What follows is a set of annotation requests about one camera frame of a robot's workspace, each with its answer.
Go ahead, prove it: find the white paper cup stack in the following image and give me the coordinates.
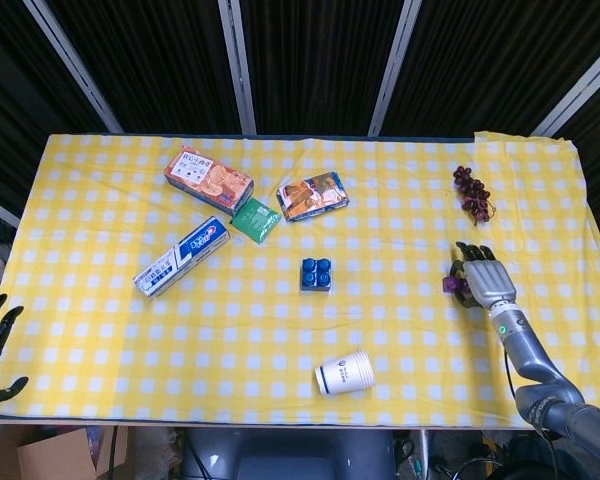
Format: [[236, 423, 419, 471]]
[[314, 349, 378, 397]]

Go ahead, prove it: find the orange blue cracker box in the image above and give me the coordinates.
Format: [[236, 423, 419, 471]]
[[161, 145, 256, 217]]

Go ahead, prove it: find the purple building block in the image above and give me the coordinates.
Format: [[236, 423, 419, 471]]
[[442, 272, 474, 296]]

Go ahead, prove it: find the blue building block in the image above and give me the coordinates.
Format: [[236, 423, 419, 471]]
[[298, 256, 335, 294]]

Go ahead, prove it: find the yellow checkered tablecloth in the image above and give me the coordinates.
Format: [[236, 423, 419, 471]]
[[0, 130, 600, 431]]

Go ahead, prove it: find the brown cardboard box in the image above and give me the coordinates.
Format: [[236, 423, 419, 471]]
[[16, 425, 131, 474]]

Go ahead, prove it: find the grey metal partition post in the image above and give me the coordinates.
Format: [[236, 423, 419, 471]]
[[216, 0, 258, 136], [21, 0, 125, 134], [531, 46, 600, 138], [366, 0, 424, 137]]

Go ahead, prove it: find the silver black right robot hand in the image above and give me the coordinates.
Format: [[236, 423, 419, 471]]
[[447, 241, 519, 309]]

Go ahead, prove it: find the dark purple grape bunch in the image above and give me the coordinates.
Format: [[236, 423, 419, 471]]
[[452, 165, 501, 228]]

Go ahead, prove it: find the crumpled orange blue snack box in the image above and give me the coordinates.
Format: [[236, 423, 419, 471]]
[[276, 171, 352, 222]]

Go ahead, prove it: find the green foil sachet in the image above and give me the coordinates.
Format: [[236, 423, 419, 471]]
[[229, 196, 282, 245]]

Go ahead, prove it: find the white blue toothpaste box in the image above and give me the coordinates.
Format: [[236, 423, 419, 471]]
[[132, 215, 233, 301]]

